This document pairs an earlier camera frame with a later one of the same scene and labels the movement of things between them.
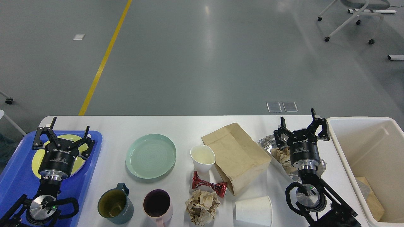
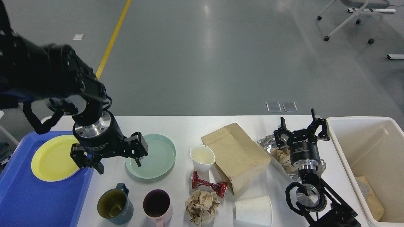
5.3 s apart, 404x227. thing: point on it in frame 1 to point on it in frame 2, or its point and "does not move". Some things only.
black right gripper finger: (281, 134) does not move
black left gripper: (58, 161) to (103, 136)
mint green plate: (151, 156) does not move
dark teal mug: (115, 205) does not move
